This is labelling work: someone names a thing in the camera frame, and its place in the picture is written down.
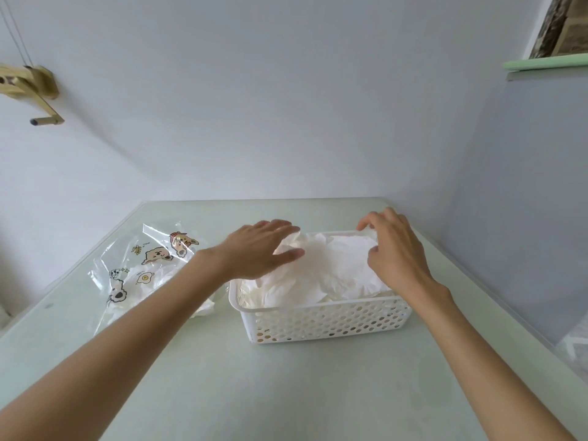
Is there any clear bear-print plastic bag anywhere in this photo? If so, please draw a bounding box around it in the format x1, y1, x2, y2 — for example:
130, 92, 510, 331
89, 220, 221, 336

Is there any pale green shelf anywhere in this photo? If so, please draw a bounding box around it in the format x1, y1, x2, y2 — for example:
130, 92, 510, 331
500, 53, 588, 72

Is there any white perforated plastic basket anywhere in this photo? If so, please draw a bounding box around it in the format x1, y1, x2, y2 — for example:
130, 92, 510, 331
228, 230, 414, 345

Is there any brass wall crank winch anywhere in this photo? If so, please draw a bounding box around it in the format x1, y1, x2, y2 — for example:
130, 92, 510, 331
0, 64, 65, 127

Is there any person's left forearm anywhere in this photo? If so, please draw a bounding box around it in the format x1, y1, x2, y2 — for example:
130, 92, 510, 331
0, 247, 230, 441

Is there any person's left hand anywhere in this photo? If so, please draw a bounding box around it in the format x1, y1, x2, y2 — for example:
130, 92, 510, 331
209, 219, 306, 282

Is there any stack of white gloves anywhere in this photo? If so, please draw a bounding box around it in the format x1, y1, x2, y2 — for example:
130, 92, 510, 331
236, 232, 396, 308

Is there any person's right forearm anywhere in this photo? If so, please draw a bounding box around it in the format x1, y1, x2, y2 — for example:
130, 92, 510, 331
415, 291, 575, 441

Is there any thin steel winch cable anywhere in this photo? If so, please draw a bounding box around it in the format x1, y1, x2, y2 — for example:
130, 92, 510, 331
0, 0, 33, 69

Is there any person's right hand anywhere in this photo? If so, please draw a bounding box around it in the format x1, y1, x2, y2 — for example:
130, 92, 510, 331
356, 206, 452, 314

